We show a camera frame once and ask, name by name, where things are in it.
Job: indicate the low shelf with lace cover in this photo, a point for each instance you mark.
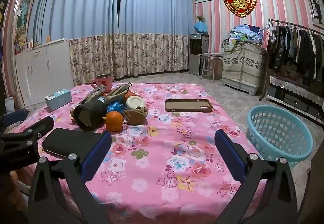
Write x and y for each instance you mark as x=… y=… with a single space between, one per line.
x=291 y=87

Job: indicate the pink cartoon mug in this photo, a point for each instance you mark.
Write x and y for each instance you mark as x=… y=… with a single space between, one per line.
x=105 y=82

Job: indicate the light blue plastic basket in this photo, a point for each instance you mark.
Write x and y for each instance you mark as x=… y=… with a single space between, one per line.
x=278 y=143

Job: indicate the cabinet under patterned cloth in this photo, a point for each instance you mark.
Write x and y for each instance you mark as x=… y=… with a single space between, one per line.
x=243 y=67

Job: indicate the orange packet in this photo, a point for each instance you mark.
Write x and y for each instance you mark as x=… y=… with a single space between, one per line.
x=129 y=94

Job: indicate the light blue tissue box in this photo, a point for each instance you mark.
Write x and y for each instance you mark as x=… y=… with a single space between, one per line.
x=58 y=100

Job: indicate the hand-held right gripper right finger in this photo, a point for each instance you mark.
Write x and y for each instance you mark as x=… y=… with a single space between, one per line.
x=230 y=155

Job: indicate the black quilted pouch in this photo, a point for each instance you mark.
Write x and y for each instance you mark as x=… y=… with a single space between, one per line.
x=68 y=141

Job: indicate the red heart wall decoration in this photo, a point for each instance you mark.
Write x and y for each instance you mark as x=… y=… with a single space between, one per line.
x=240 y=1

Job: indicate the brown paper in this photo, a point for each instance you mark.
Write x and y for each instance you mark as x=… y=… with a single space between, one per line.
x=135 y=116

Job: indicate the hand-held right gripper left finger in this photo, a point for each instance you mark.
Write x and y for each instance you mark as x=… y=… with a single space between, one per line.
x=97 y=155

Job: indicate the black paper cup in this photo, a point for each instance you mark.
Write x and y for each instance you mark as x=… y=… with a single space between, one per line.
x=92 y=115

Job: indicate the row of hanging clothes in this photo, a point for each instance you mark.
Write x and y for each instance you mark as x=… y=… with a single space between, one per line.
x=298 y=49

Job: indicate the white cabinet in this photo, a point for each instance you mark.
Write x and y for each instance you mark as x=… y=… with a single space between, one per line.
x=43 y=72

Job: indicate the brown phone case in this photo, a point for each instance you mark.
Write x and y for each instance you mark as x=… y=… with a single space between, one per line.
x=188 y=105

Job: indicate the pink gift bag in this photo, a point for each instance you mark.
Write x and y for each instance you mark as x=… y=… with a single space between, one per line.
x=265 y=36

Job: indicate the orange fruit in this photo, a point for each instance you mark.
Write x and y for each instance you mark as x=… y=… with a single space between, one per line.
x=114 y=120

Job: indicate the colourful wall poster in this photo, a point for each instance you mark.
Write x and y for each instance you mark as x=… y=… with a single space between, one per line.
x=24 y=16

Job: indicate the small metal side table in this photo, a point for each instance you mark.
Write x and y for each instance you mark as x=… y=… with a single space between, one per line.
x=211 y=55

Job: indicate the white round bowl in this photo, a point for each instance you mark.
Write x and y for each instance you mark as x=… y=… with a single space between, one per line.
x=135 y=103

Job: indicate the olive wrapper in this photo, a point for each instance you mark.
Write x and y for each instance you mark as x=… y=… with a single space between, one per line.
x=116 y=92
x=95 y=92

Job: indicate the pink floral tablecloth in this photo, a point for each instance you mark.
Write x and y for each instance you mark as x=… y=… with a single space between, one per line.
x=164 y=138

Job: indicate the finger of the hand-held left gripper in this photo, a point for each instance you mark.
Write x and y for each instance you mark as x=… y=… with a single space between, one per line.
x=15 y=117
x=40 y=124

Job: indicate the blue curtain with floral hem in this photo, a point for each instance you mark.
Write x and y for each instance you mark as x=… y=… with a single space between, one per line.
x=151 y=11
x=76 y=11

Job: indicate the black and white wall poster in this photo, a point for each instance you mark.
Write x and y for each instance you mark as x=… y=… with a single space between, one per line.
x=315 y=4

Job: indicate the small potted plant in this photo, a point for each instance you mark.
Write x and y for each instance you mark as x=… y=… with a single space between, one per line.
x=200 y=18

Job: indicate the blue plastic bag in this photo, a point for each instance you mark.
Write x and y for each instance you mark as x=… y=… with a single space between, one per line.
x=115 y=107

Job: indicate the blue cloth cover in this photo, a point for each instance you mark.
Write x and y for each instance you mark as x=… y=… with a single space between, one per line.
x=200 y=28

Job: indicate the pile of folded laundry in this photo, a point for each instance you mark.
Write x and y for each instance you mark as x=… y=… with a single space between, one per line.
x=245 y=33

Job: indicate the grey water dispenser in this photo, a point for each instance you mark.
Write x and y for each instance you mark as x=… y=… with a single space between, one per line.
x=197 y=54

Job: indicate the metal clothes rack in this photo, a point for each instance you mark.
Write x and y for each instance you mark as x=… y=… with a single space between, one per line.
x=286 y=23

